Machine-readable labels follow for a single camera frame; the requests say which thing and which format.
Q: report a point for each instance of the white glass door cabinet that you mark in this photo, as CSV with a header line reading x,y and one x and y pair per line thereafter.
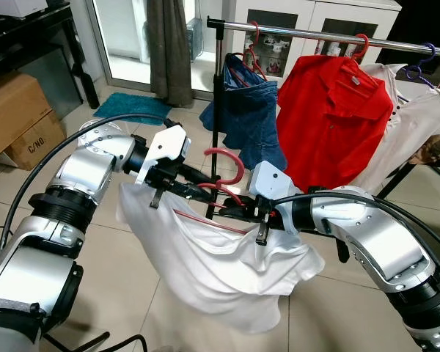
x,y
308,15

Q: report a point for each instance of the teal floor mat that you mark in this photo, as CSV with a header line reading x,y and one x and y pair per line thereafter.
x,y
132,108

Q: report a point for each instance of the red polo shirt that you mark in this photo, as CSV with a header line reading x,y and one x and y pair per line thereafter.
x,y
330,125

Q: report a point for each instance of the printed cardboard box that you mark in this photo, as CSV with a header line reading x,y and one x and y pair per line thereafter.
x,y
40,143

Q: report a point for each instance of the chrome clothes rack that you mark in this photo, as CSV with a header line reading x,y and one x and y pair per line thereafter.
x,y
308,33

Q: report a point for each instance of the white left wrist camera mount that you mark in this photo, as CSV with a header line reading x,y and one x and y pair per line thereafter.
x,y
169,147

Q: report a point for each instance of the purple hanger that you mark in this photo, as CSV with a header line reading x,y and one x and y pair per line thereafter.
x,y
433,53

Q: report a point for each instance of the glass sliding door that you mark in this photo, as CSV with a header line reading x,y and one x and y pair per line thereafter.
x,y
125,37

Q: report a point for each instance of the white box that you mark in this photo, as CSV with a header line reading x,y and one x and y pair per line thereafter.
x,y
15,7

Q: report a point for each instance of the blue denim garment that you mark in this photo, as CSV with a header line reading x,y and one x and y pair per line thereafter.
x,y
249,117

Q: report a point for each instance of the black table leg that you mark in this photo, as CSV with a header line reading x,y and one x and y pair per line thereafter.
x,y
396,180

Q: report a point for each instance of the plain cardboard box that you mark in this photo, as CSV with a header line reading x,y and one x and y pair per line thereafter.
x,y
15,110

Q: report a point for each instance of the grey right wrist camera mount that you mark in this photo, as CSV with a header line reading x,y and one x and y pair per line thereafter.
x,y
271,180

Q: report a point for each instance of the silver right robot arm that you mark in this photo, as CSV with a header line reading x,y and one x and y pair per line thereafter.
x,y
381,249

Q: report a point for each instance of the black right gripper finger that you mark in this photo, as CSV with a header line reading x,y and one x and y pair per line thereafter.
x,y
231,203
227,214

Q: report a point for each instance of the black cabinet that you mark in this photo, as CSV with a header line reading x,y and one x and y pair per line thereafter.
x,y
59,59

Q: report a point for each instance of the dark red hanger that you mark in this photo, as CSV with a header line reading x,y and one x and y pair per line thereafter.
x,y
224,150

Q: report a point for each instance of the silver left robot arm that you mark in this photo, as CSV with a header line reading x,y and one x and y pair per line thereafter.
x,y
95,165

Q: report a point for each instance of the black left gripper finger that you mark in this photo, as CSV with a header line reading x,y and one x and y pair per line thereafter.
x,y
193,192
196,176

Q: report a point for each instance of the white polo shirt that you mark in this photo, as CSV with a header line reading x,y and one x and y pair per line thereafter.
x,y
418,117

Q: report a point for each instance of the white grey appliance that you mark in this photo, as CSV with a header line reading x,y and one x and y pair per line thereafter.
x,y
196,44

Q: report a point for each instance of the grey curtain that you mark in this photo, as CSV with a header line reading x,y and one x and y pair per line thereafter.
x,y
169,51

